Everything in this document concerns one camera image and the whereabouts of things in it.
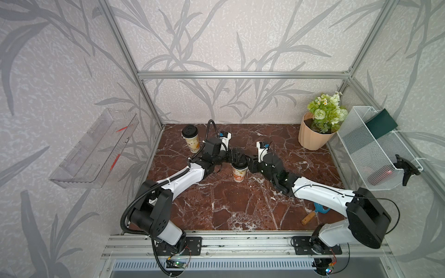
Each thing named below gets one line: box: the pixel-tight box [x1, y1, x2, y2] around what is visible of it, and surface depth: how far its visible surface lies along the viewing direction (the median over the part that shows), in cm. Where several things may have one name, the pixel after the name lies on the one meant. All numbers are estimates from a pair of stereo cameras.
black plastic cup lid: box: [181, 124, 199, 139], surface depth 96 cm
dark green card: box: [365, 108, 399, 139], surface depth 73 cm
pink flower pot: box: [298, 111, 337, 151], surface depth 99 cm
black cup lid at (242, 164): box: [231, 158, 249, 170], surface depth 82 cm
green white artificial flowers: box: [307, 90, 349, 134], surface depth 90 cm
